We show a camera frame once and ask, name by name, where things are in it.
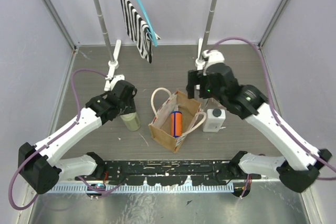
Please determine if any white cap green bottle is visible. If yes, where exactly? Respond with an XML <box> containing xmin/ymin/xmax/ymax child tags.
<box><xmin>120</xmin><ymin>112</ymin><xmax>141</xmax><ymax>132</ymax></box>

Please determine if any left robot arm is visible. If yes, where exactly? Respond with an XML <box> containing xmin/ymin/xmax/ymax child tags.
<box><xmin>18</xmin><ymin>80</ymin><xmax>137</xmax><ymax>195</ymax></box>

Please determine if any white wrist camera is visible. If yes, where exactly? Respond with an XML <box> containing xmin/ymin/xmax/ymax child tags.
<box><xmin>202</xmin><ymin>50</ymin><xmax>225</xmax><ymax>70</ymax></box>
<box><xmin>104</xmin><ymin>74</ymin><xmax>125</xmax><ymax>91</ymax></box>

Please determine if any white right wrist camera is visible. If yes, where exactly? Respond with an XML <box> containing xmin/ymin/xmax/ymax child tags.
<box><xmin>202</xmin><ymin>50</ymin><xmax>225</xmax><ymax>70</ymax></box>

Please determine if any grey slotted cable duct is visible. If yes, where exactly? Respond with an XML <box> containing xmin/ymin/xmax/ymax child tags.
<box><xmin>48</xmin><ymin>182</ymin><xmax>234</xmax><ymax>194</ymax></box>

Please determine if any black white striped cloth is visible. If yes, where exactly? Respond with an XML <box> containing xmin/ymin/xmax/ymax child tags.
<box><xmin>120</xmin><ymin>0</ymin><xmax>153</xmax><ymax>63</ymax></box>

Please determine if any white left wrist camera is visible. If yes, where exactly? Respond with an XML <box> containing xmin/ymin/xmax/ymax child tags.
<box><xmin>104</xmin><ymin>74</ymin><xmax>125</xmax><ymax>91</ymax></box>

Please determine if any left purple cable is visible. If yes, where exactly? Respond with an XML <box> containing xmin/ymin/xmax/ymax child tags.
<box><xmin>7</xmin><ymin>68</ymin><xmax>124</xmax><ymax>211</ymax></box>

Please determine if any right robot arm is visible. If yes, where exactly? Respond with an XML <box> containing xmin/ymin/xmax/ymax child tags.
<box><xmin>186</xmin><ymin>63</ymin><xmax>332</xmax><ymax>193</ymax></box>

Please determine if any orange blue spray bottle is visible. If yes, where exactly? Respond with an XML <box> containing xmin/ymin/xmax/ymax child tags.
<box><xmin>170</xmin><ymin>105</ymin><xmax>183</xmax><ymax>138</ymax></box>

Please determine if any brown canvas tote bag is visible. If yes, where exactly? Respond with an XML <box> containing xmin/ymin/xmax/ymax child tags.
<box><xmin>149</xmin><ymin>88</ymin><xmax>207</xmax><ymax>153</ymax></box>

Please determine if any white jug grey cap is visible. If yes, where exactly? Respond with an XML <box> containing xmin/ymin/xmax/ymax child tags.
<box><xmin>202</xmin><ymin>108</ymin><xmax>226</xmax><ymax>133</ymax></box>

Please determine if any black mounting base rail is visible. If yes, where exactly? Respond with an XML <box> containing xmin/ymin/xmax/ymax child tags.
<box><xmin>83</xmin><ymin>159</ymin><xmax>252</xmax><ymax>186</ymax></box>

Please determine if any purple cable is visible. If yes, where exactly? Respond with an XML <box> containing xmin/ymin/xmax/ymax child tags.
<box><xmin>7</xmin><ymin>68</ymin><xmax>124</xmax><ymax>211</ymax></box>
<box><xmin>207</xmin><ymin>36</ymin><xmax>336</xmax><ymax>180</ymax></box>

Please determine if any blue clothes hanger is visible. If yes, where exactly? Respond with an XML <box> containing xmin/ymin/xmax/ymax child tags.
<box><xmin>136</xmin><ymin>0</ymin><xmax>158</xmax><ymax>47</ymax></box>

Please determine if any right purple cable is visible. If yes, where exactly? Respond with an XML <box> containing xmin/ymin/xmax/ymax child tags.
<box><xmin>207</xmin><ymin>36</ymin><xmax>336</xmax><ymax>180</ymax></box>

